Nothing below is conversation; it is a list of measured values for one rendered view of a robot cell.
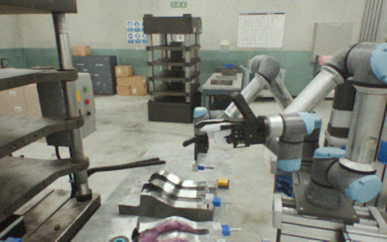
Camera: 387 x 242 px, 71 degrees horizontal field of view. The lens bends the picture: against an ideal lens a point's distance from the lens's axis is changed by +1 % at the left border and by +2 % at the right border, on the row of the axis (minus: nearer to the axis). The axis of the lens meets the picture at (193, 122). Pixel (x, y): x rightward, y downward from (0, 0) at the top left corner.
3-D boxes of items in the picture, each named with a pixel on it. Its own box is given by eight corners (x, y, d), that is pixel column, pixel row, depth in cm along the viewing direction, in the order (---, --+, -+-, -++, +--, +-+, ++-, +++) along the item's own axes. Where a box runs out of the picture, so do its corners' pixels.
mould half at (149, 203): (217, 196, 160) (217, 175, 156) (212, 225, 136) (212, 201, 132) (137, 187, 169) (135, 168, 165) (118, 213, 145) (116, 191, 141)
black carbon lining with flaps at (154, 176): (206, 190, 154) (206, 175, 151) (201, 207, 139) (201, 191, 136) (147, 184, 160) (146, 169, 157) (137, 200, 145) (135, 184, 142)
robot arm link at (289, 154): (287, 157, 99) (290, 129, 96) (305, 172, 89) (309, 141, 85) (267, 159, 98) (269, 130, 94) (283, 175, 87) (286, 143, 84)
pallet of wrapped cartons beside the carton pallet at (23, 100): (77, 127, 524) (70, 79, 495) (51, 143, 449) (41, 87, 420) (18, 124, 537) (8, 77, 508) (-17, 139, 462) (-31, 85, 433)
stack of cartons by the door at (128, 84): (148, 94, 815) (146, 66, 789) (144, 96, 784) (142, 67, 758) (121, 93, 829) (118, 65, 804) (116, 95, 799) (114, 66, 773)
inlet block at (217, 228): (238, 230, 129) (239, 220, 127) (242, 237, 124) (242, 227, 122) (212, 232, 127) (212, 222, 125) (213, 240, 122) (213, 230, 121)
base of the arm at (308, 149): (317, 148, 167) (320, 133, 164) (322, 159, 154) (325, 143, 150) (291, 146, 171) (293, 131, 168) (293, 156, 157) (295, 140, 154)
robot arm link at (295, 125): (314, 140, 86) (318, 114, 83) (282, 143, 84) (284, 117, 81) (300, 132, 93) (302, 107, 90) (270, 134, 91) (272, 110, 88)
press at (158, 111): (203, 105, 688) (204, 18, 624) (192, 123, 544) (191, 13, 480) (167, 103, 704) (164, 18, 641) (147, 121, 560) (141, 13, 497)
